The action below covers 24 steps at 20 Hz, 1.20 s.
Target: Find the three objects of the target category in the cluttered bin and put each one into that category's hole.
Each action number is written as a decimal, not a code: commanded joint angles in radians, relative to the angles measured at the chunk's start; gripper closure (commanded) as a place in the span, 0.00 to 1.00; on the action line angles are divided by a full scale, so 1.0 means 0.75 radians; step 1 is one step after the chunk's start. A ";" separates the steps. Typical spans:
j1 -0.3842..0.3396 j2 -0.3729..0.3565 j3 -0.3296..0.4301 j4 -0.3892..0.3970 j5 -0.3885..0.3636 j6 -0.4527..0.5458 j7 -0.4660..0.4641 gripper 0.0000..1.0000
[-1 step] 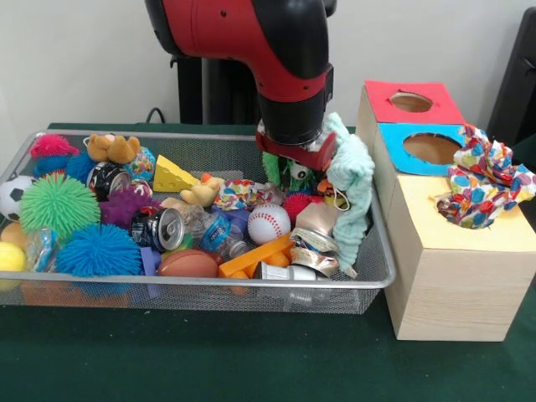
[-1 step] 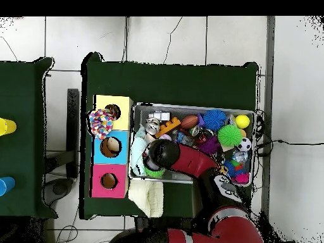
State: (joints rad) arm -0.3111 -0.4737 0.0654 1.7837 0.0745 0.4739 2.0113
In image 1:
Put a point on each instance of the shallow metal mesh bin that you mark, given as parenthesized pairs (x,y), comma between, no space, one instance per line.
(188,297)

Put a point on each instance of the green googly-eyed spiky ball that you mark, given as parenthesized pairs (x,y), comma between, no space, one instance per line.
(299,173)

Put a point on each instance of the large green spiky ball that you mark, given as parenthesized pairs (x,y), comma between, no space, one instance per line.
(58,205)

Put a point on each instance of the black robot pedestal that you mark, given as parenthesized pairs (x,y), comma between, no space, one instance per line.
(226,96)

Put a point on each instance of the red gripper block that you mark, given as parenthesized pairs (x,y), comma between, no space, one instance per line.
(310,157)

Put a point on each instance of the large blue spiky ball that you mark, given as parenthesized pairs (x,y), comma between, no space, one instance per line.
(98,251)

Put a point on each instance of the crushed black red can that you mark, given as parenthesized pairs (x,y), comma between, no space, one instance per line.
(159,228)

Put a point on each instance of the light blue waffle cloth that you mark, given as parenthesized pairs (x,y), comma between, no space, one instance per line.
(352,197)

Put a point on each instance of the orange plastic comb block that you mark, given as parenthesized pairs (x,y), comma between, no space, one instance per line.
(255,257)

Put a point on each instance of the dark green tablecloth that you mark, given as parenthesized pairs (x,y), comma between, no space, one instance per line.
(209,356)

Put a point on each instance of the small colourful patterned cloth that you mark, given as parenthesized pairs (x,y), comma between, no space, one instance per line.
(240,192)

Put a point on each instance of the plain yellow ball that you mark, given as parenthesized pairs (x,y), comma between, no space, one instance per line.
(11,256)

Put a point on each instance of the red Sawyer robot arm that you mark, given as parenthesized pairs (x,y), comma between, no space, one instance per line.
(251,33)

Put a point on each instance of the wooden box with three holes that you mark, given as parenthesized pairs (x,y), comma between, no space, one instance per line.
(460,293)

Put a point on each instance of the black upright panel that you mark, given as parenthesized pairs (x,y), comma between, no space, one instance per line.
(515,84)

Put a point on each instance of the yellow cheese wedge toy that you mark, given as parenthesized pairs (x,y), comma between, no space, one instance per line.
(169,176)

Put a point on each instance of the white baseball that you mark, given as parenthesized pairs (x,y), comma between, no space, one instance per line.
(269,224)

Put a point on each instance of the brown teddy bear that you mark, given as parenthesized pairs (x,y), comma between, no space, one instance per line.
(113,147)

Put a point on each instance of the small soccer ball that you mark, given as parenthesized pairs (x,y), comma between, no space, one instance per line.
(12,197)

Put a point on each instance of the brown toy football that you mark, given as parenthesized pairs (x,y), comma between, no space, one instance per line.
(188,264)

